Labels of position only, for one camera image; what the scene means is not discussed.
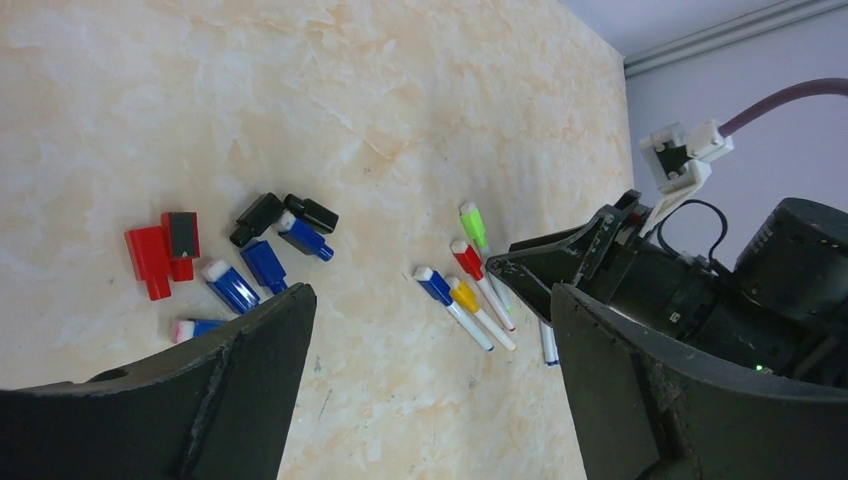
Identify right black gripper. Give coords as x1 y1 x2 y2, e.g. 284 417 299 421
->
485 197 847 388

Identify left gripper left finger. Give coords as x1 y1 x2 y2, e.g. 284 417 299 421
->
1 283 317 479

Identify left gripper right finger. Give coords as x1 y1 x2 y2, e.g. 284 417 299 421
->
551 285 847 479

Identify red cap marker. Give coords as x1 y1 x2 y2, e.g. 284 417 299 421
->
450 240 516 332

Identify yellow cap marker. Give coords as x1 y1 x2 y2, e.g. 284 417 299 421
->
446 276 517 351

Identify green cap marker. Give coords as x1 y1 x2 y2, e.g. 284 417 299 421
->
458 201 515 313

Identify blue pen cap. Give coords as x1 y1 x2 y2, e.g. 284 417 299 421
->
275 210 334 262
201 259 260 315
173 319 227 344
240 240 288 295

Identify blue cap marker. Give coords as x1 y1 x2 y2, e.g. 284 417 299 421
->
539 321 559 366
413 266 494 352

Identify red pen cap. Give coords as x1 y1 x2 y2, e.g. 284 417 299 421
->
125 226 172 301
161 211 201 282

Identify black pen cap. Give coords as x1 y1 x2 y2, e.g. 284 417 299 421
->
283 194 339 235
229 192 285 248

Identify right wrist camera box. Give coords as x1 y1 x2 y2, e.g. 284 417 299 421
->
639 119 735 237

